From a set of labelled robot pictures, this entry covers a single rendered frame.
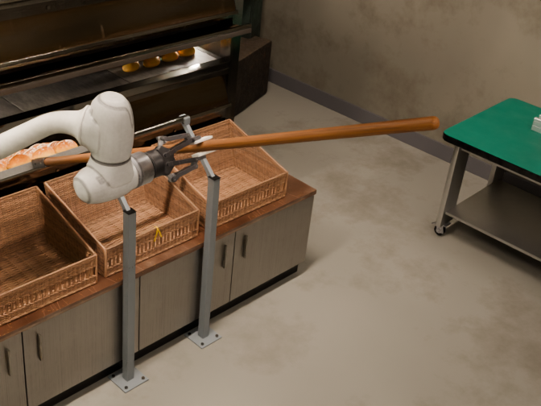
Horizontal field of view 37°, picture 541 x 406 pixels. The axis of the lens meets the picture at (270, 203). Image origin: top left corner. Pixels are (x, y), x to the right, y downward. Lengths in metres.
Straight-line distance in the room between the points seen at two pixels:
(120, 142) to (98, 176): 0.11
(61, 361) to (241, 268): 1.09
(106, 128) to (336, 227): 3.39
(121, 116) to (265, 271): 2.58
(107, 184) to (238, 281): 2.32
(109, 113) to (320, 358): 2.51
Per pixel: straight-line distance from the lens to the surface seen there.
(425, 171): 6.13
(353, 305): 4.63
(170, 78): 4.15
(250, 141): 2.16
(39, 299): 3.53
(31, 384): 3.72
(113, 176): 2.08
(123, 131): 2.02
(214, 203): 3.79
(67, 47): 3.69
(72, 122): 2.07
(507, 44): 5.88
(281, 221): 4.36
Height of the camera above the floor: 2.81
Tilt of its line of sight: 31 degrees down
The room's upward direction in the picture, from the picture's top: 7 degrees clockwise
